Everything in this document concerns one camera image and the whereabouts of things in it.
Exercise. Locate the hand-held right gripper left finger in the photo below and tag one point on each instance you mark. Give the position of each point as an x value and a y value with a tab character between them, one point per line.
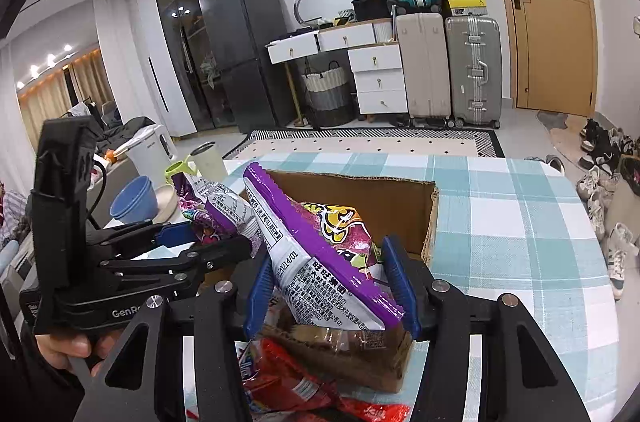
260	287

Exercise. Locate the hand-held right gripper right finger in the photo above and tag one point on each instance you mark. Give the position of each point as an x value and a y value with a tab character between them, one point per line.
400	282

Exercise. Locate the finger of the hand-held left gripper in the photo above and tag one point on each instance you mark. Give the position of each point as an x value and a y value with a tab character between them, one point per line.
175	234
220	252

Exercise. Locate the dark purple snack bag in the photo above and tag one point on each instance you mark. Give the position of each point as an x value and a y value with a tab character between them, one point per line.
225	207

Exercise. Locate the purple white-backed snack bag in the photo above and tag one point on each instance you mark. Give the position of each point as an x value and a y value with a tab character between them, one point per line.
325	262

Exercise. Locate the brown cardboard box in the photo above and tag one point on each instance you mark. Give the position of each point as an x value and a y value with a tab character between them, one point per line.
370	197

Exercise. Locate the red puffed snack bag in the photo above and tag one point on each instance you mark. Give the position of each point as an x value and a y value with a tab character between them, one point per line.
290	377

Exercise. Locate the person's left hand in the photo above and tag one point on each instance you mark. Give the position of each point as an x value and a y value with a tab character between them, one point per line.
60	349

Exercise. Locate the cream shallow bowl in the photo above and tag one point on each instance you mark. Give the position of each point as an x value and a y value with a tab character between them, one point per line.
167	202

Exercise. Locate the blue bowl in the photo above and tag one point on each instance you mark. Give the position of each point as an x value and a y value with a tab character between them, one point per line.
135	202

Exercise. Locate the green mug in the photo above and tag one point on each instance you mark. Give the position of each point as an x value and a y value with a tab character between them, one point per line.
175	169

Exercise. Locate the cream tumbler cup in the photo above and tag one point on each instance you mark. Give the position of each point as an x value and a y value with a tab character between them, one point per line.
207	165

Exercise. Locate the white electric kettle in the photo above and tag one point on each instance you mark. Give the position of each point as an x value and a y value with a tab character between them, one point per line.
150	152

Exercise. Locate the dark clothing pile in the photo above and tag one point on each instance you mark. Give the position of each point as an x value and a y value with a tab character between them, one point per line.
125	132

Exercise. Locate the beige curtain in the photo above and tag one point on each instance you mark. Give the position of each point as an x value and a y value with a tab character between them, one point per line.
50	97

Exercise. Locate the white wardrobe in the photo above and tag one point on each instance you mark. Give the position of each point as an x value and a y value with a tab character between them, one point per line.
170	102

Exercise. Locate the black and white rug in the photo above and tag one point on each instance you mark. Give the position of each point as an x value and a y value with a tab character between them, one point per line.
350	142

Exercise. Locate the dark grey refrigerator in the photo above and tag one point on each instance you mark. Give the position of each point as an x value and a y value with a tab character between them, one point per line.
245	52

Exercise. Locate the grey and white woven basket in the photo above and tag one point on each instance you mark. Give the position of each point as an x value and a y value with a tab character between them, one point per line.
325	87

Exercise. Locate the white drawer dresser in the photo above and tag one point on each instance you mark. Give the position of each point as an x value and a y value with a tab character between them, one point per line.
380	82

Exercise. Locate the dark glass cabinet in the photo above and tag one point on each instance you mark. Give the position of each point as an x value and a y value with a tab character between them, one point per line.
185	27

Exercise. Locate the beige suitcase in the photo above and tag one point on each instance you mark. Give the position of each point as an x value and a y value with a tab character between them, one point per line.
425	67

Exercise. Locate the beige floor mat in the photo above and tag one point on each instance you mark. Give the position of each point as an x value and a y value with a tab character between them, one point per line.
562	135

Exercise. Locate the silver suitcase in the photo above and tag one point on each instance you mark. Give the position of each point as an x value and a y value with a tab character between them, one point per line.
475	67

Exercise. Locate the group of shoes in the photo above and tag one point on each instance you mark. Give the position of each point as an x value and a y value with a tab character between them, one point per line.
600	152

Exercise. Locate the arched metal-framed mirror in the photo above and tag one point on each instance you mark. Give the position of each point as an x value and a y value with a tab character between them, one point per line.
325	2

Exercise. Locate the black storage box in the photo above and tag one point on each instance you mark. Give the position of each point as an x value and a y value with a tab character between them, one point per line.
372	10

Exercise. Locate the wooden door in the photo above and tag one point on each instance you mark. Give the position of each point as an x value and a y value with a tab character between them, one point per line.
550	52

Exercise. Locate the white wall switch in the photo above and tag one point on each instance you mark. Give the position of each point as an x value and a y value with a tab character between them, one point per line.
636	25

